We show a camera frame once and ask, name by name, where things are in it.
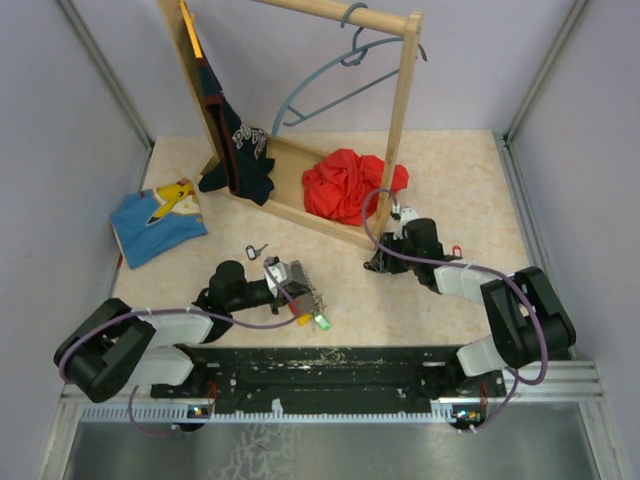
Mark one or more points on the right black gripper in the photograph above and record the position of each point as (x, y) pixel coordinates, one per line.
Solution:
(385, 262)

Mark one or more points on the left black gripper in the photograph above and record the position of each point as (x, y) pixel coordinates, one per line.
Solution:
(278, 301)

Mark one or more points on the grey key organiser plate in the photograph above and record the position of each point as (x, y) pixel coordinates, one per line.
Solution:
(309, 300)

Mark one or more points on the key with green tag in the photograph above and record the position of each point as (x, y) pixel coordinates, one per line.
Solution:
(321, 321)

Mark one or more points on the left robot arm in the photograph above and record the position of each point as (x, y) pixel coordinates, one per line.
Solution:
(118, 347)

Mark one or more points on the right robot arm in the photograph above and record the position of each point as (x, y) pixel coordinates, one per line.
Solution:
(527, 320)

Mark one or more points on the key with grey tag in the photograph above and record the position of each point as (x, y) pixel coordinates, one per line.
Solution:
(253, 253)

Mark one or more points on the red crumpled cloth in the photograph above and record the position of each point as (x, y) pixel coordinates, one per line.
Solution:
(336, 188)

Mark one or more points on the blue Pikachu shirt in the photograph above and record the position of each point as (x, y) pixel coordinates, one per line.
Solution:
(153, 221)

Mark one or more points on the navy blue shirt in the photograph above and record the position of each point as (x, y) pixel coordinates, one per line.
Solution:
(243, 165)

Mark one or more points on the wooden clothes rack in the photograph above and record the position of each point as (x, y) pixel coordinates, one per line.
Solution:
(293, 157)

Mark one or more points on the teal plastic hanger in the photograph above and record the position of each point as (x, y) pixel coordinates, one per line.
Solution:
(289, 116)

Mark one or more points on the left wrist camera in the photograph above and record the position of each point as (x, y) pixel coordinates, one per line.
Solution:
(277, 274)

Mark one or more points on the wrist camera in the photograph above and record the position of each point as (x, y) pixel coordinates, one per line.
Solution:
(402, 215)
(277, 274)

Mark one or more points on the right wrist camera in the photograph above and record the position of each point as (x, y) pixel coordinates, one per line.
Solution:
(402, 215)

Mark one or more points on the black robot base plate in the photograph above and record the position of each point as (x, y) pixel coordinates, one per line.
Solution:
(337, 380)

